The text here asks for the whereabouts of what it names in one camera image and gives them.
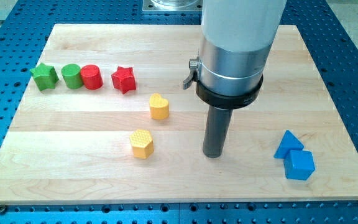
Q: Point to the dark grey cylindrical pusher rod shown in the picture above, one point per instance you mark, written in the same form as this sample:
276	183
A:
217	125

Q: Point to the black clamp ring with lever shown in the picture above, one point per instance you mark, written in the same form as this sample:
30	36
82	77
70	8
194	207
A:
215	99

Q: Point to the yellow heart block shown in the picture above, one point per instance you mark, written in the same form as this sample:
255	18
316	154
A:
159	107

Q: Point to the green cylinder block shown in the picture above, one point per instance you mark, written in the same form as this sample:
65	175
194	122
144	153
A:
71	76

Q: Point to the light wooden board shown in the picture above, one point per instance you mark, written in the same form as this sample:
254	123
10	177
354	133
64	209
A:
72	146

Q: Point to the red star block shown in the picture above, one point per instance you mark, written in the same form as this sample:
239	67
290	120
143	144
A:
123	79

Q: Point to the green star block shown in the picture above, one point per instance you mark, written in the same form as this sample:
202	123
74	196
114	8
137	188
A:
45	76

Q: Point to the yellow hexagon block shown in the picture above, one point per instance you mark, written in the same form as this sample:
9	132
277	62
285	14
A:
142	143

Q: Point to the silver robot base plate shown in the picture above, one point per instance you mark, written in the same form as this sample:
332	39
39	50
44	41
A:
171	5

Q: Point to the blue cube block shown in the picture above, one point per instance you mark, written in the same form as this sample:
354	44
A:
299	165

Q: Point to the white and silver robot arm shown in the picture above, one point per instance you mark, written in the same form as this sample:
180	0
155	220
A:
237	36

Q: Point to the blue triangle block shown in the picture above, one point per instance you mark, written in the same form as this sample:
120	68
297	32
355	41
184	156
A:
288	143

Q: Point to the blue perforated metal table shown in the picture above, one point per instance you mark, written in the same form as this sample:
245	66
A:
25	32

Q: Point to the red cylinder block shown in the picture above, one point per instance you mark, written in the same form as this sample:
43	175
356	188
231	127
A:
91	77

